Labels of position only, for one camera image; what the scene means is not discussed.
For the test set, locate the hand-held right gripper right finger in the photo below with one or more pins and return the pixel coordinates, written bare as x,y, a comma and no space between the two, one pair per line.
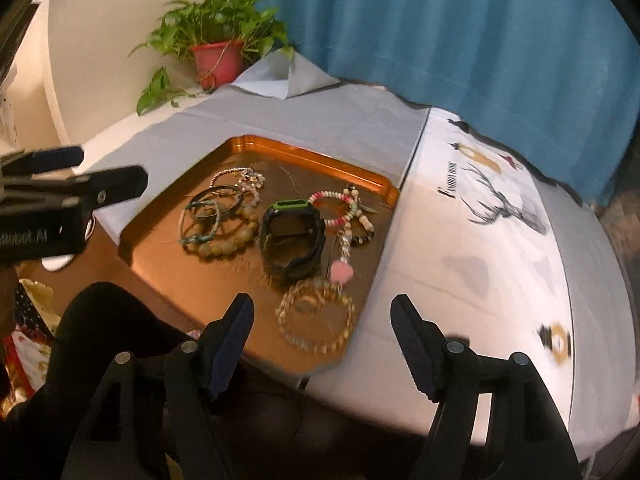
412,350

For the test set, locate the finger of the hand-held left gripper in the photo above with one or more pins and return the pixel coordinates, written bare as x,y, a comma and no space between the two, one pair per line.
115,182
50,159

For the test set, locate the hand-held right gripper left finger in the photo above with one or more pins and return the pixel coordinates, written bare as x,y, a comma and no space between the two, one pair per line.
230,350

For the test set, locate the orange metal tray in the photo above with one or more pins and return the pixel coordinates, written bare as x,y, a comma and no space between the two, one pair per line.
165,255

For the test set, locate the black wrist watch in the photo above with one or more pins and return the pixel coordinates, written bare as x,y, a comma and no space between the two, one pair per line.
292,267

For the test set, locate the silver bangle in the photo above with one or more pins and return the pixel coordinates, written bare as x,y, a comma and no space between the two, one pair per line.
232,205

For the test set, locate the patterned cloth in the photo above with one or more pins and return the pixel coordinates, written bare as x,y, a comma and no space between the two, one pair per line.
30,310

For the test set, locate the white printed table cloth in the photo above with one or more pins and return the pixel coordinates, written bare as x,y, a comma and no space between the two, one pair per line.
450,270

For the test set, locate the person's black trousers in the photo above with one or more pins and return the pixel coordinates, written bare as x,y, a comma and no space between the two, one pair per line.
110,320

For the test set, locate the green plant in red pot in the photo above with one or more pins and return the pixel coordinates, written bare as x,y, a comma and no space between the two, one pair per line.
217,62

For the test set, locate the grey tablecloth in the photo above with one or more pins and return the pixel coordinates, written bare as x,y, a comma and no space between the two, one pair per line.
325,120

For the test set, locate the blue curtain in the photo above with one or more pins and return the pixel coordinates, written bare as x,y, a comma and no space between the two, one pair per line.
450,35

